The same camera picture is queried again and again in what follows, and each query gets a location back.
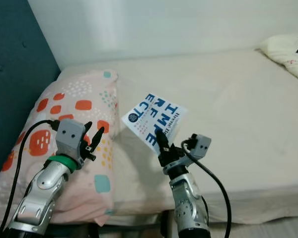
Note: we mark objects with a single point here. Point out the white book with blue letters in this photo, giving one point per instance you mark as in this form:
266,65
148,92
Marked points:
149,116

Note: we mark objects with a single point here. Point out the pink pillow with orange spots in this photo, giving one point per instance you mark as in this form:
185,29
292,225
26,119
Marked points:
84,91

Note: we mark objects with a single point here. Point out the cream cartoon print blanket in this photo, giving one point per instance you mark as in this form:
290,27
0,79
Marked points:
285,52

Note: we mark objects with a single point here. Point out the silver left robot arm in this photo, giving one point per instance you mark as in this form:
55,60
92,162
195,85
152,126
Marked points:
49,193

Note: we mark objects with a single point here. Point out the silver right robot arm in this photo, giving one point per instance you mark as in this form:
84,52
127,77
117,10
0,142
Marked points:
188,208

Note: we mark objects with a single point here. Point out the bed with beige sheet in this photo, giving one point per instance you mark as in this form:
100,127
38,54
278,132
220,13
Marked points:
233,124

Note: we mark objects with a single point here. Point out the teal padded headboard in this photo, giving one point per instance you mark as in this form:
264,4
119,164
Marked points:
20,74

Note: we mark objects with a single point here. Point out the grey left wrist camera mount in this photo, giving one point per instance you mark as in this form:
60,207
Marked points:
72,136

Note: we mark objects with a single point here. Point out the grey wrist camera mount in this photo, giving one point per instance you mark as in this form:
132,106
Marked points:
200,144
72,136

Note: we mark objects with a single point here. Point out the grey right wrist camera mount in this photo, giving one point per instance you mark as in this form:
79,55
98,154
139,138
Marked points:
200,144

